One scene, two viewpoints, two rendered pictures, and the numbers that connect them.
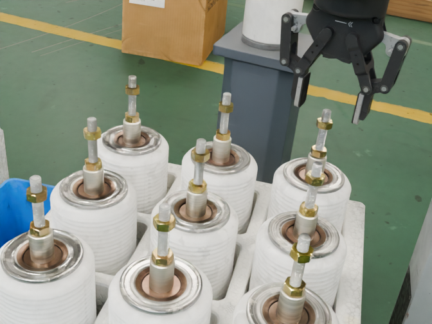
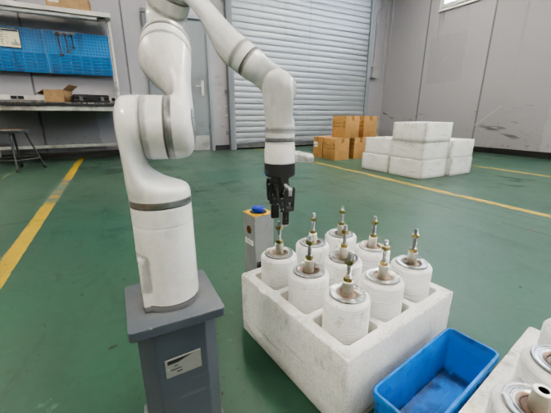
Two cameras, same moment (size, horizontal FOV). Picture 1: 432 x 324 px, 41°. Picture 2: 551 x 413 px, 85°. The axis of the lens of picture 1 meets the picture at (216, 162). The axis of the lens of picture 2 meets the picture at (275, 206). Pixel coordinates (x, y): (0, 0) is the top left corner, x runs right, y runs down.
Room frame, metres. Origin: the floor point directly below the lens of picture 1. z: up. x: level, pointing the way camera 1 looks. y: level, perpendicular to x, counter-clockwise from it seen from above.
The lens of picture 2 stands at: (1.14, 0.38, 0.60)
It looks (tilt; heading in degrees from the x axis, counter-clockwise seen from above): 17 degrees down; 224
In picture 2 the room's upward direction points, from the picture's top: straight up
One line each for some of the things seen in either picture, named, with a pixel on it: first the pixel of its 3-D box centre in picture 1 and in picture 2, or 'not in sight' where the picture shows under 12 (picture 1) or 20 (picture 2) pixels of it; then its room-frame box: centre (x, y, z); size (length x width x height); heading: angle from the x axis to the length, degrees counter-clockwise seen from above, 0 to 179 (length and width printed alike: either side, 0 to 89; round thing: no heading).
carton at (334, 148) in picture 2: not in sight; (335, 148); (-2.65, -2.04, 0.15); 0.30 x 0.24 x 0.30; 70
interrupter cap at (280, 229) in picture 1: (303, 234); (312, 242); (0.48, -0.10, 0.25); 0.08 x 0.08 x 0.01
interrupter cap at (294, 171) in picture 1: (313, 175); (279, 252); (0.60, -0.12, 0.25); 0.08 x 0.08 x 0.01
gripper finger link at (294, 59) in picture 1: (293, 76); (286, 215); (0.62, -0.08, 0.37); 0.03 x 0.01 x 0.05; 65
